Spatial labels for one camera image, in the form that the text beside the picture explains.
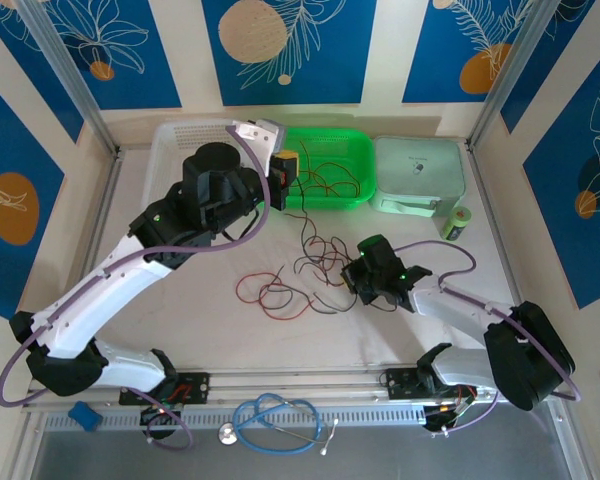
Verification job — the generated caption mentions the white plastic basket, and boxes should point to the white plastic basket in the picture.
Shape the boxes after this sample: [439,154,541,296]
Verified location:
[143,118,261,209]

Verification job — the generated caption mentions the green plastic basket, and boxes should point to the green plastic basket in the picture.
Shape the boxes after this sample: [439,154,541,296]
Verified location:
[277,128,376,212]

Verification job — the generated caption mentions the small black controller board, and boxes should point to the small black controller board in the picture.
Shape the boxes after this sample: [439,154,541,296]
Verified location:
[422,402,474,432]
[138,403,182,427]

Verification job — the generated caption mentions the blue stethoscope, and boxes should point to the blue stethoscope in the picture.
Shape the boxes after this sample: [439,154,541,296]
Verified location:
[217,392,340,457]

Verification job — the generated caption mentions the blue block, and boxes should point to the blue block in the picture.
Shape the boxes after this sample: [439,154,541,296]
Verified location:
[67,399,103,431]

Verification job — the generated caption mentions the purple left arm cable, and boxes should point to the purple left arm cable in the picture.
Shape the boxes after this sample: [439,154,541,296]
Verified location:
[0,122,271,451]

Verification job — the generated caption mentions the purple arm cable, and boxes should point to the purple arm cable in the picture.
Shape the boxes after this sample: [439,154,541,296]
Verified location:
[0,122,271,451]
[392,240,582,439]

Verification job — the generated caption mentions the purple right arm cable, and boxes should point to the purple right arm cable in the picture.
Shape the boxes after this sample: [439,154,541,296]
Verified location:
[392,240,582,439]

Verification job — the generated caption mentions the aluminium table side rail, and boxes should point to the aluminium table side rail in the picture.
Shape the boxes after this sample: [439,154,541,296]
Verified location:
[7,147,126,480]
[467,142,589,480]

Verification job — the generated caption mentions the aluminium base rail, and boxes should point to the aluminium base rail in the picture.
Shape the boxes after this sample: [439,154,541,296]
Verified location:
[24,368,501,405]

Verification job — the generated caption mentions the grey slotted cable duct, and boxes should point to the grey slotted cable duct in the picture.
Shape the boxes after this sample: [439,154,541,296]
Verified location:
[44,402,427,432]

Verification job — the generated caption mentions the aluminium frame post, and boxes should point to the aluminium frame post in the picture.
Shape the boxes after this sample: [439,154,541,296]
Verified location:
[467,0,581,151]
[17,0,121,156]

